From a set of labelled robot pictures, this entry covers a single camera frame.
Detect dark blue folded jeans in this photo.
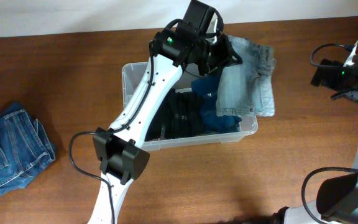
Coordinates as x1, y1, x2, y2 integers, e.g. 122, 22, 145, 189
0, 103, 56, 196

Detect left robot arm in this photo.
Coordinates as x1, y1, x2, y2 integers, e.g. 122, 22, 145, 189
89, 1, 242, 223

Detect black taped cloth bundle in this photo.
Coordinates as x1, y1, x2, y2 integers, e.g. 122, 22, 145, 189
164, 92, 205, 139

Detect black folded garment in bin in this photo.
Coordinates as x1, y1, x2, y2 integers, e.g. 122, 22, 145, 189
145, 88, 175, 141

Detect teal blue taped cloth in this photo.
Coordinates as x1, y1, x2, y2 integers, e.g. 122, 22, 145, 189
191, 75, 242, 134

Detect light blue jeans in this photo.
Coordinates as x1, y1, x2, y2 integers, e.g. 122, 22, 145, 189
216, 35, 277, 117

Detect clear plastic storage bin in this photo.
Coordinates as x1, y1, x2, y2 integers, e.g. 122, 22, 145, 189
122, 62, 258, 151

